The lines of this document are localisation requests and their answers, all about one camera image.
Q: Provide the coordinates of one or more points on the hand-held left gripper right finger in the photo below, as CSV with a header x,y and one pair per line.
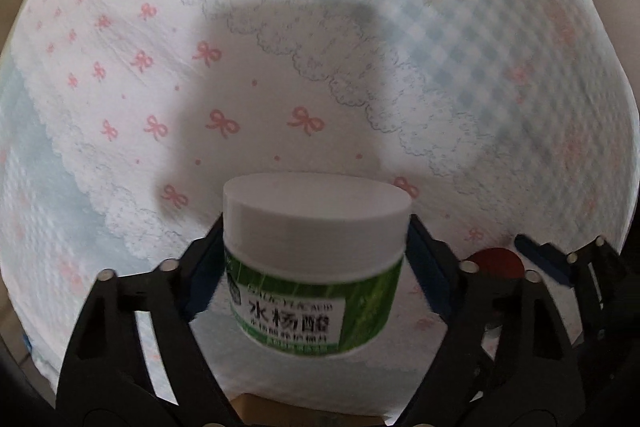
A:
x,y
425,269

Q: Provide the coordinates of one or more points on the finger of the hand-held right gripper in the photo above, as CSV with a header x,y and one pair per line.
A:
x,y
597,287
542,259

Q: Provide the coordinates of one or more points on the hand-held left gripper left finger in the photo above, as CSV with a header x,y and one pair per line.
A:
x,y
200,282

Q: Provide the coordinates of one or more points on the small bottle with red cap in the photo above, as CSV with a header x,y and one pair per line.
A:
x,y
500,260

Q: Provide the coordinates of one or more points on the white jar with green label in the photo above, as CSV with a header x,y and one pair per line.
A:
x,y
310,247

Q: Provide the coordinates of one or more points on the cardboard box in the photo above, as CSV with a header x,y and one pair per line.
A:
x,y
260,413

